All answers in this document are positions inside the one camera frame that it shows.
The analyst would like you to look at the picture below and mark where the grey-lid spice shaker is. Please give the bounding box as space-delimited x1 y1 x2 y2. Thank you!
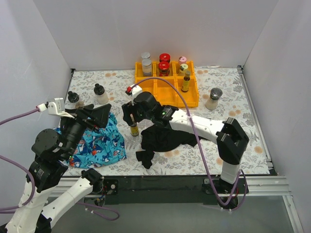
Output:
205 87 223 110

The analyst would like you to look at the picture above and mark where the black cloth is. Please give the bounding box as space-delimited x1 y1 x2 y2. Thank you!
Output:
136 125 197 169

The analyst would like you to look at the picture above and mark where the yellow-lid spice shaker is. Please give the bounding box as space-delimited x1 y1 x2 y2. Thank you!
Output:
178 64 188 76

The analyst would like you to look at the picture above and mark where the red-lid sauce jar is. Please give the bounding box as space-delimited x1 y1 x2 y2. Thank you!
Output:
159 53 171 63
158 61 170 77

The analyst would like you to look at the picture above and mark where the small black-cap bottle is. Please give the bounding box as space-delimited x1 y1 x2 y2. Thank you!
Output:
67 91 84 109

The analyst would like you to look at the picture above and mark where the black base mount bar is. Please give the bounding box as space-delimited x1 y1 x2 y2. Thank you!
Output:
75 176 246 206

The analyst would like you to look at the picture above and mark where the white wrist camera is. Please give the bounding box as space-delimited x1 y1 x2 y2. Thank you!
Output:
36 98 74 118
125 85 142 99

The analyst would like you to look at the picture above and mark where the blue-label spice jar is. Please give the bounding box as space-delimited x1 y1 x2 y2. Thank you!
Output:
141 59 153 77
140 52 151 60

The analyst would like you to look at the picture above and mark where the orange six-compartment bin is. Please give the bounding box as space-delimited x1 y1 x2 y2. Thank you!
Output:
139 61 199 108

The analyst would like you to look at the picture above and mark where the pink-lid spice shaker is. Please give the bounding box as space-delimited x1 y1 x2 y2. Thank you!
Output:
178 56 187 65

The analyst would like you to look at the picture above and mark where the small yellow-label sauce bottle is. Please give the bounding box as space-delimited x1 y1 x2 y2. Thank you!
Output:
130 114 139 136

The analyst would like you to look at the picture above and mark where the blue shark-print cloth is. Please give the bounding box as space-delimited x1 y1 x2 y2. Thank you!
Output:
65 112 126 169

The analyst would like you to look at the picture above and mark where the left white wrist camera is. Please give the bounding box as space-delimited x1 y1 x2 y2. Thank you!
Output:
36 98 74 118

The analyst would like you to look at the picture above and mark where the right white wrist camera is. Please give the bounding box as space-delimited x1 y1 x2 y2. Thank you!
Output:
125 85 142 99

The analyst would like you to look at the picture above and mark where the black-cap white bottle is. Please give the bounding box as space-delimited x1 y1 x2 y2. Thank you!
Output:
93 83 109 105

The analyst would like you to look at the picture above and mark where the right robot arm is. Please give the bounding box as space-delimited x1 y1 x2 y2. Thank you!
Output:
122 87 249 193

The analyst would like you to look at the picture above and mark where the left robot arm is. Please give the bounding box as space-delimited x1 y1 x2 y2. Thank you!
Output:
0 100 111 233

